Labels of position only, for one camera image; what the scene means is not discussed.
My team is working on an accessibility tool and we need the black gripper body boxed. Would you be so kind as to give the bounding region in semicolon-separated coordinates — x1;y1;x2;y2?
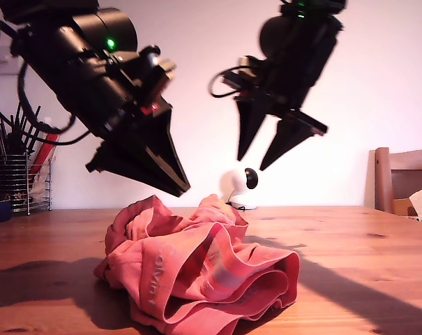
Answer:
223;57;329;137
85;57;179;174

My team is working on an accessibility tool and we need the wooden chair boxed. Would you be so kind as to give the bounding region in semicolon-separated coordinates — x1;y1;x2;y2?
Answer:
373;148;422;216

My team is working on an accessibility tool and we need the white round security camera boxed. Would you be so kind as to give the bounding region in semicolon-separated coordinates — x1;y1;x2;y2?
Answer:
220;167;261;211

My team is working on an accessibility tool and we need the red underwear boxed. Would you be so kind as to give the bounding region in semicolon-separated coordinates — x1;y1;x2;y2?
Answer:
93;193;301;335

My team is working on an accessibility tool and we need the metal wire utensil holder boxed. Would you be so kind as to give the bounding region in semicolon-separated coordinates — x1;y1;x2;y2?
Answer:
0;155;54;216

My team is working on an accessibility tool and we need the white plastic packet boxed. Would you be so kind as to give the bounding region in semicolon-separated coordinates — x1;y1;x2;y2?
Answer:
29;163;53;203

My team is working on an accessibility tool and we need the red chopstick packet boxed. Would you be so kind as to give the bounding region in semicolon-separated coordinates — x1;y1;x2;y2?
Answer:
31;134;60;175

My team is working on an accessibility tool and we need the brown cardboard box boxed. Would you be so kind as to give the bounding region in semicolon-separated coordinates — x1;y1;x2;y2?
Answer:
392;198;419;217

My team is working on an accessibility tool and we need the white light switch plate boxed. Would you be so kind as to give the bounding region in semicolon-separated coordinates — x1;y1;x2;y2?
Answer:
0;47;22;76

